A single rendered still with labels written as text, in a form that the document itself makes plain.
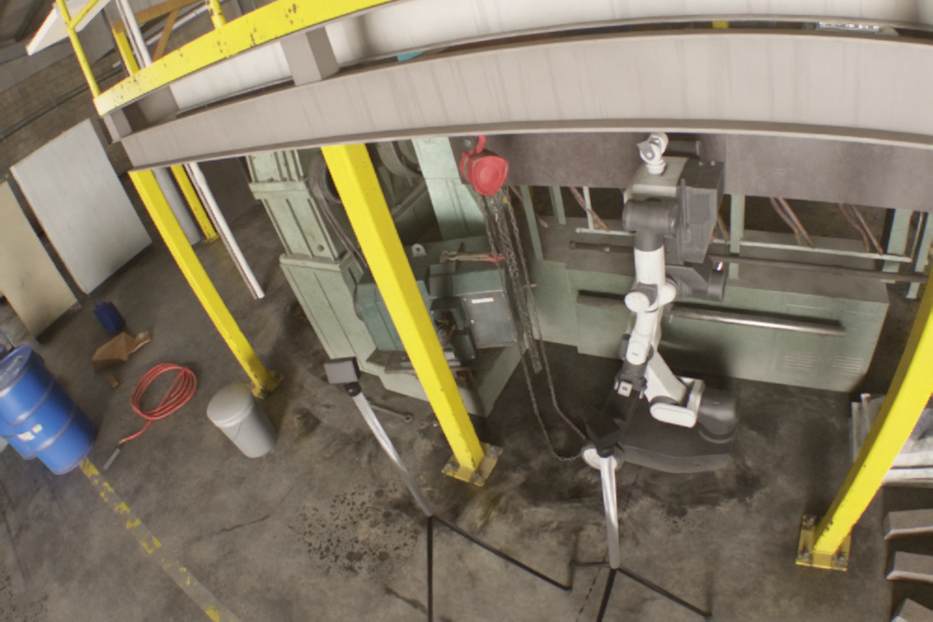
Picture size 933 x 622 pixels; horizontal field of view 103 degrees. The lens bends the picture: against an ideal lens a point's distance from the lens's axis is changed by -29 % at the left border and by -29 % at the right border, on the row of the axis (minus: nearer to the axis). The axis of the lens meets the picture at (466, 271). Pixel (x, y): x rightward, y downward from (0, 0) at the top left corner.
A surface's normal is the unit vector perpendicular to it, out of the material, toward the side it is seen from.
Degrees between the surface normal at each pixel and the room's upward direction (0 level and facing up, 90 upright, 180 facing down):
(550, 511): 0
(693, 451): 0
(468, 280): 45
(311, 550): 0
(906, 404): 90
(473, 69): 90
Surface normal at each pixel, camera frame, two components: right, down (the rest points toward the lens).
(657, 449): -0.25, -0.80
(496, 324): -0.16, 0.59
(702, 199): -0.52, 0.59
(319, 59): 0.84, 0.10
